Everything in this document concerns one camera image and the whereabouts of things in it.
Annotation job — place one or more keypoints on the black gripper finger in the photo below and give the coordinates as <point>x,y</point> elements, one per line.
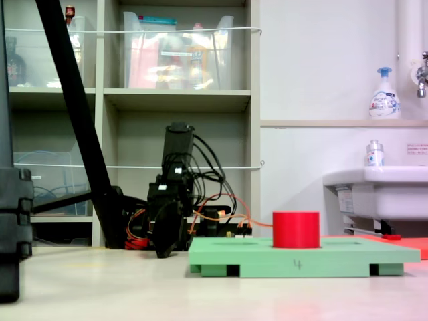
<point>163,242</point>
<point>174,220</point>

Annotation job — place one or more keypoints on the red cylinder block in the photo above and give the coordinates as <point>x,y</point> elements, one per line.
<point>296,230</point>

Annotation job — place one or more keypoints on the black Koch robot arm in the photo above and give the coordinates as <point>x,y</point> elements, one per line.
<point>177,147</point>

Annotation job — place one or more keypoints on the black table clamp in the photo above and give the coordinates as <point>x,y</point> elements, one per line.
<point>210,224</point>

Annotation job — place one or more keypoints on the small circuit board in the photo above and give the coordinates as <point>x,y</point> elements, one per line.
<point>242,234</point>

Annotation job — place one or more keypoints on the beige shelf unit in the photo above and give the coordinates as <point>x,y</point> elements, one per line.
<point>177,97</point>

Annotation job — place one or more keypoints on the green shape sorter board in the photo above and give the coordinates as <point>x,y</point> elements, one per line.
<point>301,264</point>

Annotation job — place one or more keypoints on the large clear storage bin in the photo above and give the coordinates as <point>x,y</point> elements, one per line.
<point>150,60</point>

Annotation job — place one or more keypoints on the orange bottle in bin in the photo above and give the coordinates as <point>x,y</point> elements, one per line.
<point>198,57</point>

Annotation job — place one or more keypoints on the clear bin with bottles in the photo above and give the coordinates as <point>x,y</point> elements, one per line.
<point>36,60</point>

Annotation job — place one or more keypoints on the dark patterned bottle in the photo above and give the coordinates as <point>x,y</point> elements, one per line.
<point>15,67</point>

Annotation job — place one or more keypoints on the brown capped bottle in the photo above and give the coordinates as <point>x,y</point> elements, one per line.
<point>69,13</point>

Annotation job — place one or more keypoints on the small clear sanitizer bottle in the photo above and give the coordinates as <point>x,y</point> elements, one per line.
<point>374,155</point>

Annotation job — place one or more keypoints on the white sink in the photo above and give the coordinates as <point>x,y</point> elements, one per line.
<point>384,194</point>

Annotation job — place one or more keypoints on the white pump soap bottle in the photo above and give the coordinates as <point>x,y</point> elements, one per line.
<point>384,100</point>

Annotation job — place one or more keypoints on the flat orange-red board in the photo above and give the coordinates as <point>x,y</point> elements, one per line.
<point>414,245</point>

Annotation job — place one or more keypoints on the metal faucet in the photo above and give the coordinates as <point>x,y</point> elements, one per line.
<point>421,77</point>

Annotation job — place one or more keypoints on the dark grey post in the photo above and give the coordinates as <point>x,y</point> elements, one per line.
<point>5,83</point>

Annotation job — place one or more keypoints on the white wall notice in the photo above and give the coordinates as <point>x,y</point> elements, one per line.
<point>418,149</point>

